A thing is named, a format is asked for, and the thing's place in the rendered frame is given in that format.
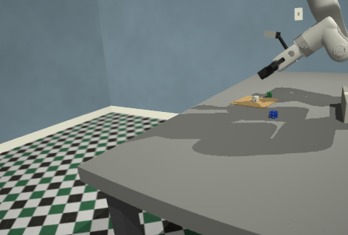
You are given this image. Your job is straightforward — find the blue die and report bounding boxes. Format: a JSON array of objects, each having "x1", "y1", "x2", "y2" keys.
[{"x1": 269, "y1": 111, "x2": 278, "y2": 119}]

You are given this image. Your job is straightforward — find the tan square mat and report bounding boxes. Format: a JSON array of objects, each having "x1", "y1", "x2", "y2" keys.
[{"x1": 230, "y1": 96, "x2": 278, "y2": 109}]

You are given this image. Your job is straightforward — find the white die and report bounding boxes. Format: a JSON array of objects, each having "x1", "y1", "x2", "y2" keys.
[{"x1": 252, "y1": 96, "x2": 259, "y2": 102}]

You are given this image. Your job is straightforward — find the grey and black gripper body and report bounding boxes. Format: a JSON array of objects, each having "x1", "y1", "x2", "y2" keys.
[{"x1": 272, "y1": 39, "x2": 307, "y2": 71}]

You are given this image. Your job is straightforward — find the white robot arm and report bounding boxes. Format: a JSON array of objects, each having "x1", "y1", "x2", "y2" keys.
[{"x1": 264, "y1": 0, "x2": 348, "y2": 62}]

